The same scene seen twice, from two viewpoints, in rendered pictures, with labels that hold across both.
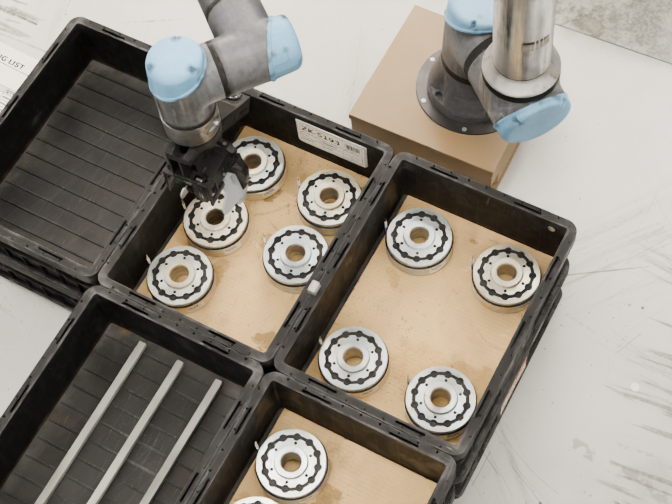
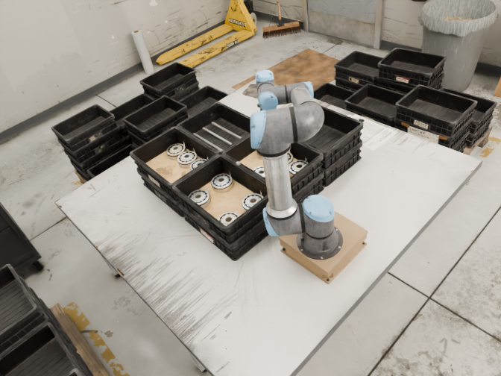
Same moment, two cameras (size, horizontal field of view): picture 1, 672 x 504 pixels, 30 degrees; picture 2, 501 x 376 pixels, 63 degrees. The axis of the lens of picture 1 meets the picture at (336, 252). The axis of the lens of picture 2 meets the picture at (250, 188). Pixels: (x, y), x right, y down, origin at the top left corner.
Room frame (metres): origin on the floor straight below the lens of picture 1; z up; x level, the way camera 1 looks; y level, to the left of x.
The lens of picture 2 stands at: (1.32, -1.36, 2.13)
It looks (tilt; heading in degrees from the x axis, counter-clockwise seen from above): 42 degrees down; 109
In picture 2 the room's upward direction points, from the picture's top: 11 degrees counter-clockwise
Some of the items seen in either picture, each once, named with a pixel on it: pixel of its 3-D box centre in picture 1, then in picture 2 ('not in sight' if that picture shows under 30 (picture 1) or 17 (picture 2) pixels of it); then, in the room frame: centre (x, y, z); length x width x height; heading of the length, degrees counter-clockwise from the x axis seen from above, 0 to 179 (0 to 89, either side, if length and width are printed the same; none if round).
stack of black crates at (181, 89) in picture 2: not in sight; (174, 98); (-0.23, 1.56, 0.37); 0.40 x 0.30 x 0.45; 56
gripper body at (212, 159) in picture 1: (198, 153); not in sight; (0.93, 0.17, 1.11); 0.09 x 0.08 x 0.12; 148
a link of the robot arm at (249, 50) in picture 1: (250, 45); (271, 96); (0.98, 0.07, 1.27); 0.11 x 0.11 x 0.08; 14
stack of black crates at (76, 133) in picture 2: not in sight; (94, 145); (-0.69, 0.90, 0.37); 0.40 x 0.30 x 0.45; 56
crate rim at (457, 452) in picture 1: (427, 297); (223, 189); (0.76, -0.12, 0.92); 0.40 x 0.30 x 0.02; 144
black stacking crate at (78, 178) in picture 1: (92, 159); (314, 133); (1.11, 0.36, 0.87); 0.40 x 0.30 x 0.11; 144
